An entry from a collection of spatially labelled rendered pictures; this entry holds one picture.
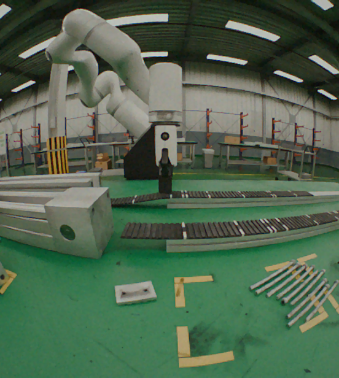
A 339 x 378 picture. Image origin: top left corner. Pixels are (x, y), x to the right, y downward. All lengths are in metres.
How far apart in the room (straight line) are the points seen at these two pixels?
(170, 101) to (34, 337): 0.49
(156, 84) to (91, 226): 0.33
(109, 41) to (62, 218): 0.40
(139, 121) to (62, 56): 0.47
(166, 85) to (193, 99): 7.77
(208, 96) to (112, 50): 7.99
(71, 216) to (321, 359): 0.39
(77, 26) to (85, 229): 0.49
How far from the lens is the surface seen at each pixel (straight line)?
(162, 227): 0.32
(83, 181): 0.47
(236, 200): 0.50
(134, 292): 0.24
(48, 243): 0.35
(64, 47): 0.68
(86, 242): 0.29
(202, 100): 8.26
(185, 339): 0.21
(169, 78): 0.44
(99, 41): 0.48
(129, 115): 0.85
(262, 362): 0.21
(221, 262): 0.29
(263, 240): 0.35
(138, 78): 0.53
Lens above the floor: 0.97
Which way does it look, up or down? 17 degrees down
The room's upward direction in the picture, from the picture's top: straight up
